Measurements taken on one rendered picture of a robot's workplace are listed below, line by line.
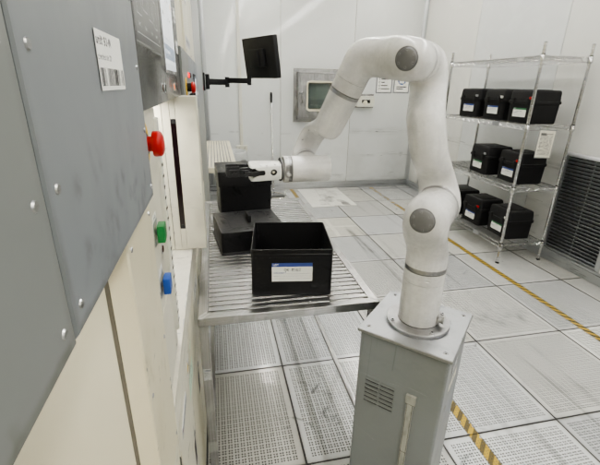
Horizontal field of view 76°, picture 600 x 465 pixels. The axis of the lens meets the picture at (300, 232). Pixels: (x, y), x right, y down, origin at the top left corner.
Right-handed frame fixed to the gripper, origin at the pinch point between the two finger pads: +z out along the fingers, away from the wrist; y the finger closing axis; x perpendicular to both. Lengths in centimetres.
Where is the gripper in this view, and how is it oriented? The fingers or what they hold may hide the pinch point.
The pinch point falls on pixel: (232, 170)
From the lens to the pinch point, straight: 124.2
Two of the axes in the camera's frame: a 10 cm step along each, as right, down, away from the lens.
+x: 0.2, -9.3, -3.6
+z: -9.8, 0.6, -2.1
